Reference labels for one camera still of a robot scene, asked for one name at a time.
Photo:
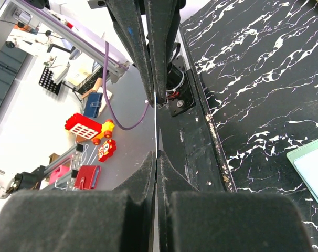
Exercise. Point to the red wallet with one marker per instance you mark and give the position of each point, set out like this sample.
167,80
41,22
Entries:
87,177

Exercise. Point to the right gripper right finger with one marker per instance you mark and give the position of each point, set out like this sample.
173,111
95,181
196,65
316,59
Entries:
190,220

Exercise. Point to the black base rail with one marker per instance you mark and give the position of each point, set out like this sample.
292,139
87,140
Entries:
190,139

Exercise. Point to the blue wallet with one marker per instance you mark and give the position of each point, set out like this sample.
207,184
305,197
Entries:
93,105

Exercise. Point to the green card holder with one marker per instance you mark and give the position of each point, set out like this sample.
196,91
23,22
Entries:
305,161

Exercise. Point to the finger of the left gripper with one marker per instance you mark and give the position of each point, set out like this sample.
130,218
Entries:
127,23
163,19

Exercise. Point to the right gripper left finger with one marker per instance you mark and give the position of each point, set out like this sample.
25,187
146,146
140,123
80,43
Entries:
55,220

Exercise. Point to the red toy truck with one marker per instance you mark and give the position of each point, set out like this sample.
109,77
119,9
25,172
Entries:
89,129

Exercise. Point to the red toy car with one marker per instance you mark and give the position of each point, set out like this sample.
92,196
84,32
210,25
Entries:
106,150

